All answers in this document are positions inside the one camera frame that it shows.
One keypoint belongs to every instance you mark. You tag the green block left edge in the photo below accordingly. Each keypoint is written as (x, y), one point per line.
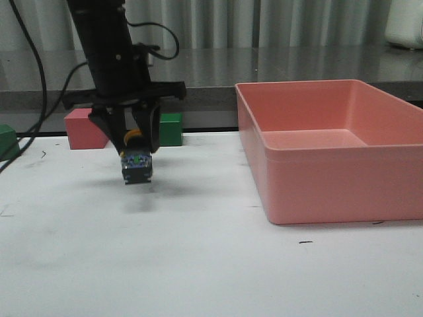
(8, 142)

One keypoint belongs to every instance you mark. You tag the yellow mushroom push button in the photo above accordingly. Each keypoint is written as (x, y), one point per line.
(136, 159)

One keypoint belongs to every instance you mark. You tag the green cube block centre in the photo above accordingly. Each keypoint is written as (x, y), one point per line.
(170, 130)

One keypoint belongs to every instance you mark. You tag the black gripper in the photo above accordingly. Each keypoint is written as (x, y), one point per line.
(120, 75)

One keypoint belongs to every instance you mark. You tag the pink cube block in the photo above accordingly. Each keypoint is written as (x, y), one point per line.
(81, 132)

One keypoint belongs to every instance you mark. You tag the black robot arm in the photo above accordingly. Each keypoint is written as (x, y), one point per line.
(104, 23)

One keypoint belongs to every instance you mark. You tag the pink plastic bin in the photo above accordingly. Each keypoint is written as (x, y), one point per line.
(331, 151)

